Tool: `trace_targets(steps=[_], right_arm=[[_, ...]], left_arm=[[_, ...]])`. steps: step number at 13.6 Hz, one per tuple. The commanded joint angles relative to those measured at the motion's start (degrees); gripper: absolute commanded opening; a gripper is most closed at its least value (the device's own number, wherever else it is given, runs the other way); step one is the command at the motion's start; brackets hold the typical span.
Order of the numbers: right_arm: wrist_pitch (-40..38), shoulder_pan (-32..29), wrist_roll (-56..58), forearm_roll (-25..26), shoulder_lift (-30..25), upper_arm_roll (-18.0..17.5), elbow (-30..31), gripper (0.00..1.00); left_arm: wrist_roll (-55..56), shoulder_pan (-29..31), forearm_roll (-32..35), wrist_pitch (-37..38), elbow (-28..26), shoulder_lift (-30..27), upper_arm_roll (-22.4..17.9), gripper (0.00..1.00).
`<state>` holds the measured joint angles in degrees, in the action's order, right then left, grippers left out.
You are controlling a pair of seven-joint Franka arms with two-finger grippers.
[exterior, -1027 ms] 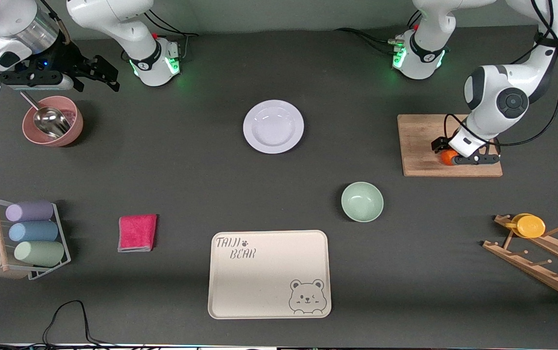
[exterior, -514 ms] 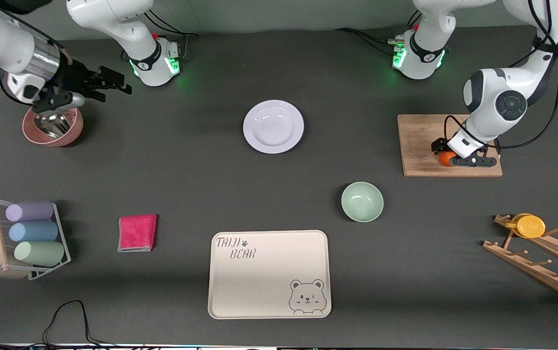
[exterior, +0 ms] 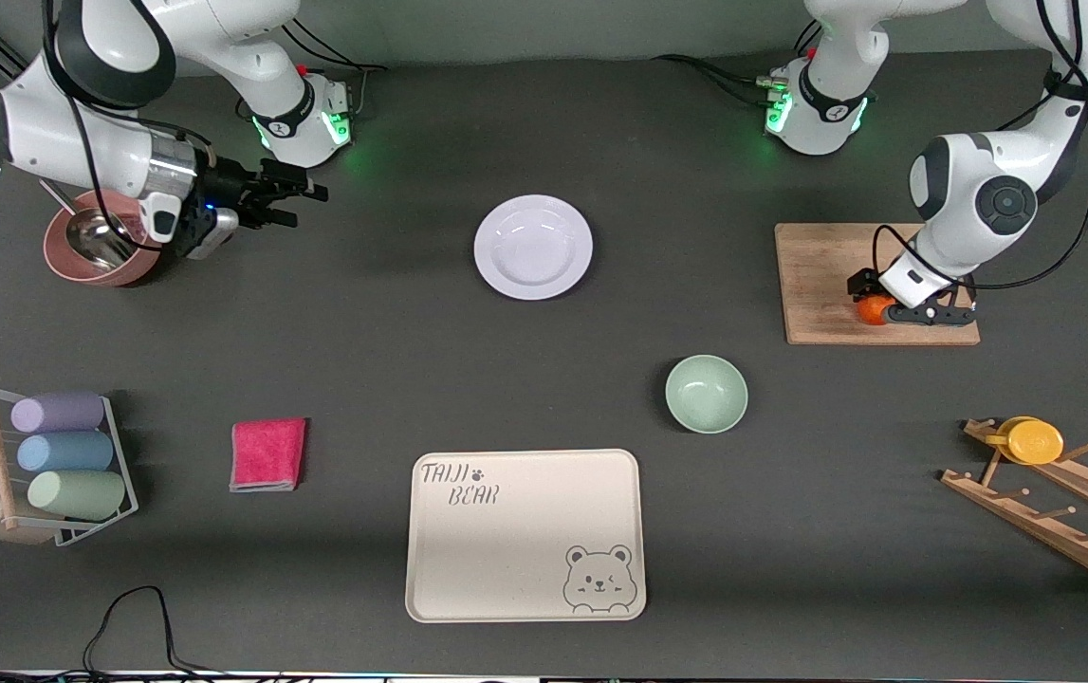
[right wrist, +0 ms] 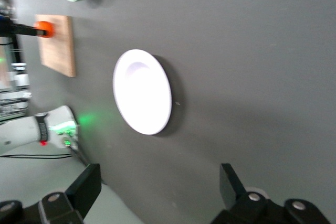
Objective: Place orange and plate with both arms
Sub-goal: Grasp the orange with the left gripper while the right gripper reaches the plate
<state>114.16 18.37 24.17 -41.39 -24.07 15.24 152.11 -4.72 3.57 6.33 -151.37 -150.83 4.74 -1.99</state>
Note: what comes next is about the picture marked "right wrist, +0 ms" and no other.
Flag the white round plate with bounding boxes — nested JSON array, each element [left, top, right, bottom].
[[112, 49, 173, 135]]

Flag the black left arm base cables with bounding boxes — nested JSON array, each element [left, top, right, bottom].
[[0, 140, 90, 167]]

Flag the wooden cutting board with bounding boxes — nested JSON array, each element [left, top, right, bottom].
[[35, 15, 77, 78]]

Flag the orange fruit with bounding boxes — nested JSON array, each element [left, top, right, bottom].
[[34, 20, 55, 38]]

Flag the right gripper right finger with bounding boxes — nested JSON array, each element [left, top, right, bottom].
[[219, 163, 248, 211]]

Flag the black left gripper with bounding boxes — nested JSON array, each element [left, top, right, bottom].
[[0, 18, 47, 38]]

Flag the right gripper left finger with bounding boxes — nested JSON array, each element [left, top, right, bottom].
[[65, 163, 102, 220]]

